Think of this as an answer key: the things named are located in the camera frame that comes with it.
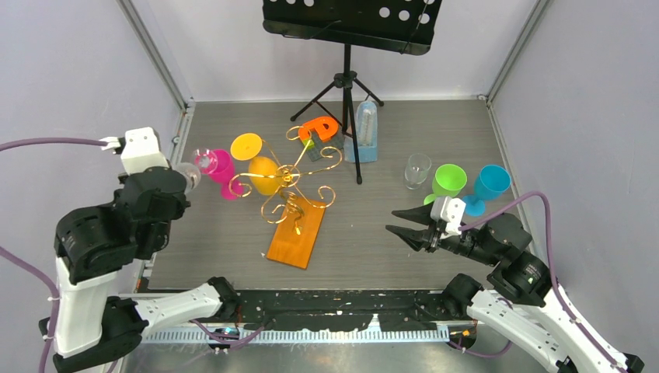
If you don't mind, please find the pink wine glass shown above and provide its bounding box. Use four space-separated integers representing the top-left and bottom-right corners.
197 149 243 200

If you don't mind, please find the clear wine glass front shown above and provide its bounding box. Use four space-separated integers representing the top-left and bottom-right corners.
404 153 432 190

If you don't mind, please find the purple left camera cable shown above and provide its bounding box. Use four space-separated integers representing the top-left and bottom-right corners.
0 137 122 373

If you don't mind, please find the green wine glass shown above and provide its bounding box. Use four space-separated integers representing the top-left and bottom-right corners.
424 163 468 204

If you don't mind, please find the gold wire wine glass rack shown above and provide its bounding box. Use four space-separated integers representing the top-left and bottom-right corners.
232 140 343 270

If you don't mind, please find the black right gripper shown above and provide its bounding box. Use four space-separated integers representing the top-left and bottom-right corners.
384 197 498 264

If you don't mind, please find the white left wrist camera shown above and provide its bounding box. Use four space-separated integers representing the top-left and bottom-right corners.
120 127 169 175

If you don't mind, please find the grey building plate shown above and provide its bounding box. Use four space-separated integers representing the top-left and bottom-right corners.
305 134 344 162

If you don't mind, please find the clear wine glass back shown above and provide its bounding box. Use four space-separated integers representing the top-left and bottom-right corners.
173 148 218 194

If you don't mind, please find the orange ring toy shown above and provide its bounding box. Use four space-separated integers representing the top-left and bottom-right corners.
298 116 340 144

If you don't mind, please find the orange wine glass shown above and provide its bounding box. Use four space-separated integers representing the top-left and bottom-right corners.
230 133 281 197

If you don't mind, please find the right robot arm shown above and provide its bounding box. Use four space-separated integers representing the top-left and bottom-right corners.
385 197 645 372

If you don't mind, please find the black music stand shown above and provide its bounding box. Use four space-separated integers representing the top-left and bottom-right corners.
262 0 442 184

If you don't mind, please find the clear wine glass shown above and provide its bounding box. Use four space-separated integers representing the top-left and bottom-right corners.
404 153 432 190
173 148 218 194

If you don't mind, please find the blue wine glass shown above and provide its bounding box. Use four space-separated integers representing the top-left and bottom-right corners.
462 165 511 217

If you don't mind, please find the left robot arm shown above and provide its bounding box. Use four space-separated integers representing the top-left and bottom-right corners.
53 166 239 372

